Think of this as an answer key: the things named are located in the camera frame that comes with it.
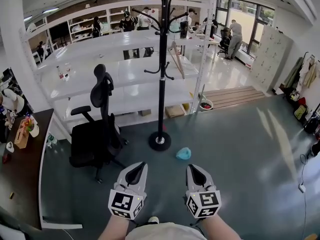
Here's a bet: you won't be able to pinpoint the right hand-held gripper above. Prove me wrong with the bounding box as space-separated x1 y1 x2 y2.
185 163 223 219

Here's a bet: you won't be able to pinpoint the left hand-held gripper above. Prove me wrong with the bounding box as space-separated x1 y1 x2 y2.
107 161 149 220

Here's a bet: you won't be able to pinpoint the black coat rack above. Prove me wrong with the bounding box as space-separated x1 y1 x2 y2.
131 0 190 152

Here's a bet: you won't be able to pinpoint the wooden hanger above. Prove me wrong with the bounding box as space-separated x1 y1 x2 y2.
167 40 186 80

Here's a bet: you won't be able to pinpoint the person's right forearm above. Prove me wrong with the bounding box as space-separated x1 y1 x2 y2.
199 212 242 240

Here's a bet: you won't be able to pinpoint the person's left forearm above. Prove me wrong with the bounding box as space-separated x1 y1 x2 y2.
97 215 131 240

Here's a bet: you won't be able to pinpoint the garment rack with clothes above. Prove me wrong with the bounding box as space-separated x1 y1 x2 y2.
283 50 320 96

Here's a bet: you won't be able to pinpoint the blue cloth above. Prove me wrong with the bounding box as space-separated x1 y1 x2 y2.
175 147 192 161

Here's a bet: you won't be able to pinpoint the black office chair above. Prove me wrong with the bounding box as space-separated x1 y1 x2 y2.
68 63 130 185
217 27 231 58

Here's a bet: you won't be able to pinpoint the person's light shirt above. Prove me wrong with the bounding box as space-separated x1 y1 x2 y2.
124 221 208 240

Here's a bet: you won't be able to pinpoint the flat cardboard box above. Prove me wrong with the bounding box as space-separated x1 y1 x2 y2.
164 104 186 119

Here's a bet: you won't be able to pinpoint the white bucket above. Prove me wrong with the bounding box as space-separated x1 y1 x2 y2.
199 98 214 112

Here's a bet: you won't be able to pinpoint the wooden steps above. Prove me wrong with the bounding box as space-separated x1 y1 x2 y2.
199 85 266 110

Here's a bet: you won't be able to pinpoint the green plastic bottle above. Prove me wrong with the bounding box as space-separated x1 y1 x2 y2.
46 133 58 148

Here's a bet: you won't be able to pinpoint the white metal shelving unit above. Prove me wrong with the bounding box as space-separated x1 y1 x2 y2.
19 0 218 132

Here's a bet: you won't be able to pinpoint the dark wooden desk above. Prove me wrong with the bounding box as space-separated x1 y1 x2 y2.
0 108 83 231

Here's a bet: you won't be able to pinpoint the colourful flowers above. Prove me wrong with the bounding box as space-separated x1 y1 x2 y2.
21 115 36 132

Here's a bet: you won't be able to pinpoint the wooden tissue box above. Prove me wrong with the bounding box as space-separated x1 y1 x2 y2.
14 123 32 149

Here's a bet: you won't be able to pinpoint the yellow green bag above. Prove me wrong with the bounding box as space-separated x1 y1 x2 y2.
293 104 309 120

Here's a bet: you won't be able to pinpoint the black backpack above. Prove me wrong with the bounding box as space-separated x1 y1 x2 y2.
303 117 320 135

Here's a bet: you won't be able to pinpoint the light wooden table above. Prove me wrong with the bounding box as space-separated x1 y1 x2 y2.
191 32 221 64

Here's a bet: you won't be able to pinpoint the white lockers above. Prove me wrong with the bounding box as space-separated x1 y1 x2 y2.
250 24 295 93

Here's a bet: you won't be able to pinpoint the black cylindrical bin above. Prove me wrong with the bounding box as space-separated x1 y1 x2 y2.
179 20 189 39

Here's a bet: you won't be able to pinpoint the white storage shelves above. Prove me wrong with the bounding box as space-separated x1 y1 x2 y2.
67 6 131 44

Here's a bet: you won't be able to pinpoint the black framed window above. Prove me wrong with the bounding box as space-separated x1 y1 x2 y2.
215 0 276 60

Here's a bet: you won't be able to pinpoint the white power cable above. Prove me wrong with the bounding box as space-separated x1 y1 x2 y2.
299 153 312 240

